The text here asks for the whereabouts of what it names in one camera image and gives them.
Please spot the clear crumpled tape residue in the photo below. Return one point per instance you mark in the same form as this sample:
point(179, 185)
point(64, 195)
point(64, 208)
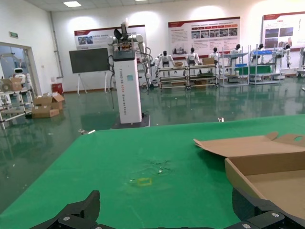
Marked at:
point(160, 171)

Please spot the green exit sign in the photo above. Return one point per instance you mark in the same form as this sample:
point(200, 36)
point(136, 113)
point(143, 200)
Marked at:
point(13, 34)

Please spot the open cardboard shipping box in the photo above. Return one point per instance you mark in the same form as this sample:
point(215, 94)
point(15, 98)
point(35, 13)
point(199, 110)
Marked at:
point(51, 100)

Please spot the white shelf rack blue bins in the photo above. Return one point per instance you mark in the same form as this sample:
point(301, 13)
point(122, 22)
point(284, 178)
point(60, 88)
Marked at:
point(265, 71)

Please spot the white tower robot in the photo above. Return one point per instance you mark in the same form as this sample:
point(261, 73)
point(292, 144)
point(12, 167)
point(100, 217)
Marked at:
point(128, 90)

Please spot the ceiling light panel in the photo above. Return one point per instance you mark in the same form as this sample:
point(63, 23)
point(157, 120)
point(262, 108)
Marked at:
point(70, 3)

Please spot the grey tube workbench rack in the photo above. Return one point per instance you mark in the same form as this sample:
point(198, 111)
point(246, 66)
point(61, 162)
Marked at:
point(202, 76)
point(172, 77)

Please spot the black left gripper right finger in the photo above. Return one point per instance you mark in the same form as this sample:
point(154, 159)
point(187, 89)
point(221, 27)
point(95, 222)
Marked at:
point(259, 210)

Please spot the white black humanoid robot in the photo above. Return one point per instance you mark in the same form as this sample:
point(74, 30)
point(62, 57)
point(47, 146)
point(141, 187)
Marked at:
point(236, 50)
point(287, 51)
point(193, 57)
point(261, 50)
point(165, 59)
point(215, 55)

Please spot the yellow tape square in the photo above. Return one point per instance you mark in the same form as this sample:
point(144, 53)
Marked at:
point(144, 185)

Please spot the green tablecloth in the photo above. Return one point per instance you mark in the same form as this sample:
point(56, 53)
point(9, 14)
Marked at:
point(119, 155)

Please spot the cardboard box with tape roll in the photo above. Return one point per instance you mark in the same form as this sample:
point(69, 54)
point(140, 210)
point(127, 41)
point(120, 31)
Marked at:
point(13, 84)

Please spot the small white service robot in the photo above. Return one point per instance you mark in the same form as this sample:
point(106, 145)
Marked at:
point(19, 75)

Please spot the glass door frame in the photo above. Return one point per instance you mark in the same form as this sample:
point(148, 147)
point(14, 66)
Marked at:
point(31, 69)

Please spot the small cardboard box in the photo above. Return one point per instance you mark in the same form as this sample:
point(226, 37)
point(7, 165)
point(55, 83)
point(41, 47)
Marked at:
point(178, 64)
point(208, 61)

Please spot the black display on stand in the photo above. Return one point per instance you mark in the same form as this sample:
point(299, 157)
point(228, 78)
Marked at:
point(88, 59)

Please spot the flat closed cardboard box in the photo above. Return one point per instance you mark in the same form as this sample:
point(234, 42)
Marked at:
point(44, 112)

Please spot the grey wall pipe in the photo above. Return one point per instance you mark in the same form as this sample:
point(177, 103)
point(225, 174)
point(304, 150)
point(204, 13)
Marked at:
point(56, 47)

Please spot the open cardboard box torn rim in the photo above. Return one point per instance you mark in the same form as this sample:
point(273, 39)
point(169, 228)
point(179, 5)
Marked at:
point(262, 148)

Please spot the red-trimmed wall poster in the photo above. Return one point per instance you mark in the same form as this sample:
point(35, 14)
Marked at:
point(283, 28)
point(95, 38)
point(181, 35)

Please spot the white tube shelf rack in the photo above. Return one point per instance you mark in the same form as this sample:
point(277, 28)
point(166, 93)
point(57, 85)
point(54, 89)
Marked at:
point(22, 100)

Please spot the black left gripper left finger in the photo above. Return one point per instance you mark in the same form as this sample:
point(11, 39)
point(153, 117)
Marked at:
point(78, 211)

